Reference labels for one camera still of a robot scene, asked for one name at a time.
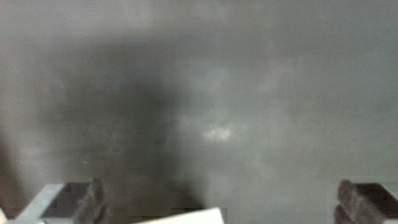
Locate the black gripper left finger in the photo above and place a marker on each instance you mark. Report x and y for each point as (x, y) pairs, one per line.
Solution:
(68, 204)

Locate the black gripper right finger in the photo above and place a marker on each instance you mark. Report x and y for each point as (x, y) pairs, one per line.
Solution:
(366, 203)

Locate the white drawer box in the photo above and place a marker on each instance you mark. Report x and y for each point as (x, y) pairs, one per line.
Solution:
(206, 216)

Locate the white drawer cabinet frame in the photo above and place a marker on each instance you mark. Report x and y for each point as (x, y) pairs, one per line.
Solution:
(213, 101)

